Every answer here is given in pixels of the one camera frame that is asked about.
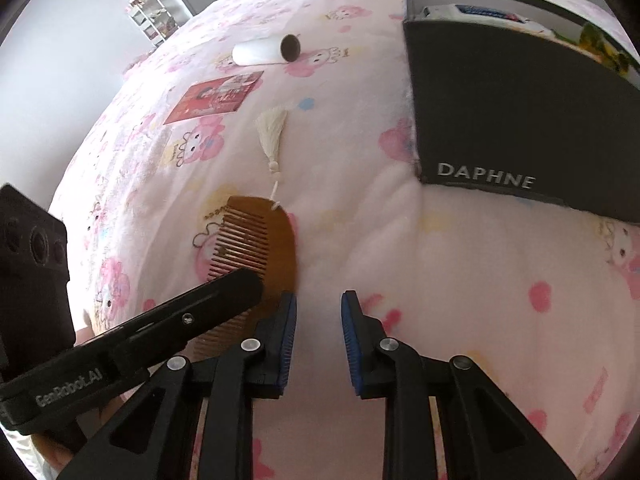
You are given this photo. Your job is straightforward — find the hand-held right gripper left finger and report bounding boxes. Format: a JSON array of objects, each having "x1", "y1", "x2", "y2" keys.
[{"x1": 55, "y1": 290, "x2": 300, "y2": 480}]

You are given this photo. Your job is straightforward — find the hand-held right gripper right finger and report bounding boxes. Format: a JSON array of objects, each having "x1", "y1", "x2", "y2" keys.
[{"x1": 340, "y1": 290, "x2": 582, "y2": 480}]

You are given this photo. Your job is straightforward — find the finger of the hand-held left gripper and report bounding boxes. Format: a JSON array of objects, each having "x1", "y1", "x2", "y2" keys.
[{"x1": 75, "y1": 268, "x2": 265, "y2": 362}]

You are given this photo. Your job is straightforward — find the wooden comb with white tassel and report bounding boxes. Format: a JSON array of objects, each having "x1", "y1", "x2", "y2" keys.
[{"x1": 192, "y1": 109, "x2": 301, "y2": 362}]

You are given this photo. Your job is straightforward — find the pink printed blanket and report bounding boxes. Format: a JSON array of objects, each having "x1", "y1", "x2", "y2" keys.
[{"x1": 47, "y1": 0, "x2": 640, "y2": 480}]

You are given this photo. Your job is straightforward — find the red printed card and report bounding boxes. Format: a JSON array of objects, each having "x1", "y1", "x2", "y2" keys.
[{"x1": 163, "y1": 70, "x2": 265, "y2": 126}]

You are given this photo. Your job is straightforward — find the white bottle with brown cap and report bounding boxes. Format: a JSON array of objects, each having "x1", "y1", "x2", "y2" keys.
[{"x1": 232, "y1": 33, "x2": 303, "y2": 68}]

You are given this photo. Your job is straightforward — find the black cardboard box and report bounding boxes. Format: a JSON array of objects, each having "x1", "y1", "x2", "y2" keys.
[{"x1": 402, "y1": 0, "x2": 640, "y2": 224}]

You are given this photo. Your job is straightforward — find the white storage rack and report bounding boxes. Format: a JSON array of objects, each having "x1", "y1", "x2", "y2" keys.
[{"x1": 125, "y1": 0, "x2": 179, "y2": 47}]

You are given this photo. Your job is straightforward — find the white and blue tube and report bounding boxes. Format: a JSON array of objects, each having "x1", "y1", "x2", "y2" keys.
[{"x1": 420, "y1": 3, "x2": 540, "y2": 26}]

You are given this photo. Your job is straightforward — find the green and yellow packet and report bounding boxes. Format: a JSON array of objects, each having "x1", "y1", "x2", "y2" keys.
[{"x1": 549, "y1": 22, "x2": 637, "y2": 79}]

